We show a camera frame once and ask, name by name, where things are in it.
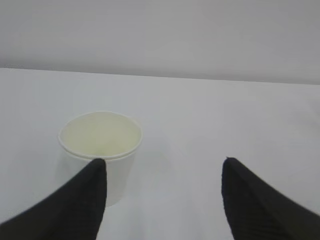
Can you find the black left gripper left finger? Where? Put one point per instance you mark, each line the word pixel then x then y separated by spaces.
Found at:
pixel 73 212

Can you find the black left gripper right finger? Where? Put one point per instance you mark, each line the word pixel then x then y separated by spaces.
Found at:
pixel 256 211

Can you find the white paper cup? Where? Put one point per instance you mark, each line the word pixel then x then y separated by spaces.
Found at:
pixel 106 135

